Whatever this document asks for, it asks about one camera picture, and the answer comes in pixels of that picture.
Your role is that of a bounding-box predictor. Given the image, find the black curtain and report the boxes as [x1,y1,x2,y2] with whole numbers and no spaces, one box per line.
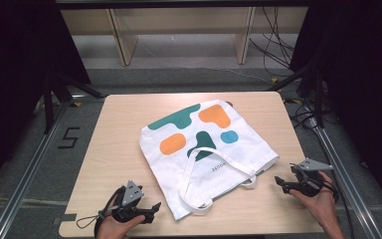
[288,0,382,215]
[0,0,93,198]

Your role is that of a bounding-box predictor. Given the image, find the grey wire loop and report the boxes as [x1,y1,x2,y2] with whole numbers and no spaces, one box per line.
[76,204,120,230]

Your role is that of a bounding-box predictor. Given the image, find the black cable bundle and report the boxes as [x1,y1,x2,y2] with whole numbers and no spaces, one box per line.
[248,6,296,70]

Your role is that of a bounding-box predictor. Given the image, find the person's left hand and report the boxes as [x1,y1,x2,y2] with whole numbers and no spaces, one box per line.
[96,194,146,239]

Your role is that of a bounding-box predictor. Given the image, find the person's right hand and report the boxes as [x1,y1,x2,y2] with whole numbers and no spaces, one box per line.
[288,170,341,231]

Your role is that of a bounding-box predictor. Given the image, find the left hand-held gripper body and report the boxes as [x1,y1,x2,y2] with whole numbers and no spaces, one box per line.
[111,180,151,224]

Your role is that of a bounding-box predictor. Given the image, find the white tote bag coloured shapes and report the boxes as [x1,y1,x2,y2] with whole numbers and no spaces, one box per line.
[138,99,281,221]

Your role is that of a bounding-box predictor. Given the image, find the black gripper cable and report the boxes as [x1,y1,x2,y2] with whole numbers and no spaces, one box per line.
[324,180,356,239]

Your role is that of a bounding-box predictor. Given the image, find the black metal stand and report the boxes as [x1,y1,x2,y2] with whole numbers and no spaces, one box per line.
[42,70,106,134]
[266,53,326,129]

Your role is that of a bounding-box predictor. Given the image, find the aluminium rail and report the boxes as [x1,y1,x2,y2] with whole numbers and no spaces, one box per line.
[0,95,74,239]
[306,117,382,239]

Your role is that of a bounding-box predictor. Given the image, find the black floor cables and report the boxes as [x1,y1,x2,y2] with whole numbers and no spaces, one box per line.
[284,98,337,131]

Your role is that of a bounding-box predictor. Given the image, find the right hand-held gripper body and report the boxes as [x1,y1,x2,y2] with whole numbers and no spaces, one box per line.
[289,157,334,199]

